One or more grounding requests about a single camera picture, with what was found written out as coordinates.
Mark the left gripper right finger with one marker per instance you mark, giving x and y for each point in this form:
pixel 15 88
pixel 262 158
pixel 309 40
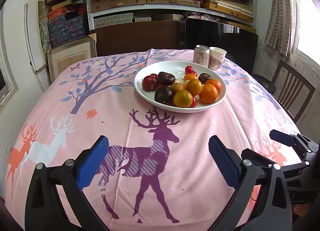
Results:
pixel 272 209

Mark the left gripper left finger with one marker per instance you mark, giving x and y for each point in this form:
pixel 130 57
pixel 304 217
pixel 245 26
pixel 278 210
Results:
pixel 44 209

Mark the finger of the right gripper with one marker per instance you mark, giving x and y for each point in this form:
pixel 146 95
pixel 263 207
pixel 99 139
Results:
pixel 306 149

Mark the large orange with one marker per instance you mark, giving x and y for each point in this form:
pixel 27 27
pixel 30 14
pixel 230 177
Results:
pixel 208 94

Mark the small orange mandarin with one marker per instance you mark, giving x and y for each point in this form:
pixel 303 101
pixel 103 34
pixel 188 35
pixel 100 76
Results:
pixel 194 87

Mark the yellow orange citrus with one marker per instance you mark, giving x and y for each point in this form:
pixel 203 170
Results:
pixel 183 99

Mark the small yellow green fruit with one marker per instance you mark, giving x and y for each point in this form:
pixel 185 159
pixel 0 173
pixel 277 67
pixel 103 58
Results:
pixel 175 87

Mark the dark passion fruit back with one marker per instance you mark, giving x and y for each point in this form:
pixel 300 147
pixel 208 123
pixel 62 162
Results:
pixel 204 77

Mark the big red plum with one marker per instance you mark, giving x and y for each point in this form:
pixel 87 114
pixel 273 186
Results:
pixel 159 86

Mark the dark wooden chair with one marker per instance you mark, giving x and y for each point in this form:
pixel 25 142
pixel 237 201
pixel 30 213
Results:
pixel 291 88

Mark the orange in plate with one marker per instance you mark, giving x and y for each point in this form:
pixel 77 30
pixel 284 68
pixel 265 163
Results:
pixel 215 83

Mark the pink deer print tablecloth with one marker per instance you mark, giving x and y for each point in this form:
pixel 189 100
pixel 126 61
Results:
pixel 159 174

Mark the checkered curtain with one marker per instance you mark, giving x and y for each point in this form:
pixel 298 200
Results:
pixel 282 26

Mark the black monitor screen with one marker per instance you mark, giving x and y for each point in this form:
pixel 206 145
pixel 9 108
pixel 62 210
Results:
pixel 241 45

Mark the paper cup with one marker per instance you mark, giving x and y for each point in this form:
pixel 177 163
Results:
pixel 217 56

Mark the yellow round fruit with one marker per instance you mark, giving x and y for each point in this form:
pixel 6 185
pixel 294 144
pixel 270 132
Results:
pixel 185 83

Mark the pink drink can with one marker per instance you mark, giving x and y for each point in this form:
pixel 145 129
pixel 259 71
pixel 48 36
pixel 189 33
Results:
pixel 201 55

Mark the framed picture leaning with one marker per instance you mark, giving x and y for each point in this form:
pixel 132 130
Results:
pixel 64 56

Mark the white oval plate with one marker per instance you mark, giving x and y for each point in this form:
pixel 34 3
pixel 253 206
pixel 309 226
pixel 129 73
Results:
pixel 177 69

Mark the stack of blue boxes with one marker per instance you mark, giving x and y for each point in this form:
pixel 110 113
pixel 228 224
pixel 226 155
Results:
pixel 67 24

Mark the dark wooden cabinet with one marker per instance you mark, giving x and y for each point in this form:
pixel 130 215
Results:
pixel 141 36

